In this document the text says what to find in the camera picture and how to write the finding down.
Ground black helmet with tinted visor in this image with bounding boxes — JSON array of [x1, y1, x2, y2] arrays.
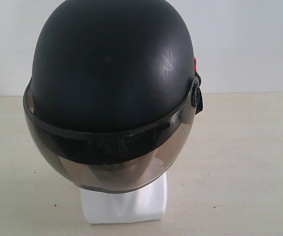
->
[[23, 0, 202, 193]]

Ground white mannequin head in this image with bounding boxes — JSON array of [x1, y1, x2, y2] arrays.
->
[[80, 173, 168, 224]]

